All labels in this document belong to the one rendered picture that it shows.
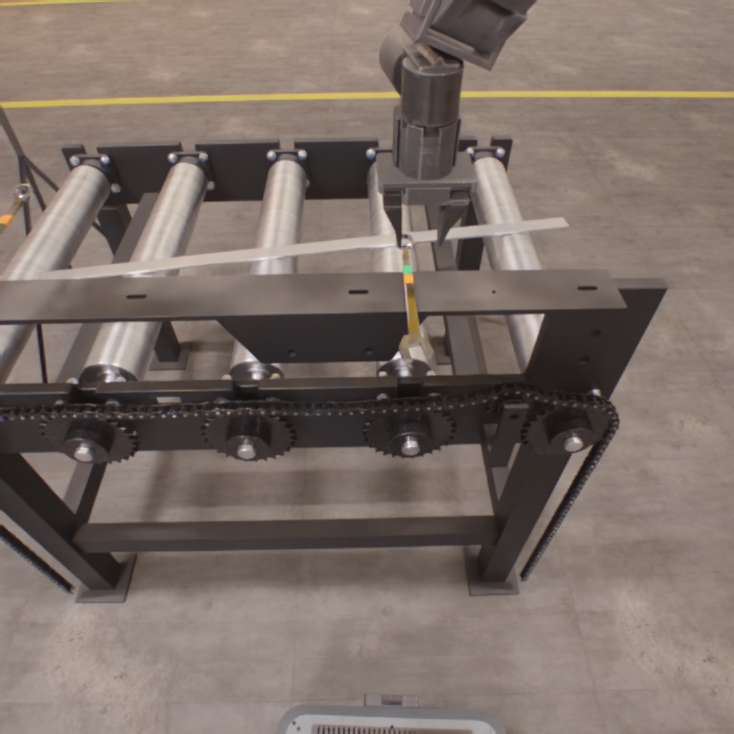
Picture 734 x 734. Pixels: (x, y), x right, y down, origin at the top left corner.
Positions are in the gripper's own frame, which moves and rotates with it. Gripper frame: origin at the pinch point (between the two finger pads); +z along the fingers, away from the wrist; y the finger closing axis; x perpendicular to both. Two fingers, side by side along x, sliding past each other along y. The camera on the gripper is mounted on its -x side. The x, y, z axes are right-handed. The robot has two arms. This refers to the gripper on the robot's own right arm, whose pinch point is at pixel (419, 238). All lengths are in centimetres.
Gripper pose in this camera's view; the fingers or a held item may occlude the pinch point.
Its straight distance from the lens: 65.9
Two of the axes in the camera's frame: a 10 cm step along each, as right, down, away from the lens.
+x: 0.2, 7.5, -6.6
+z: 0.1, 6.6, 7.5
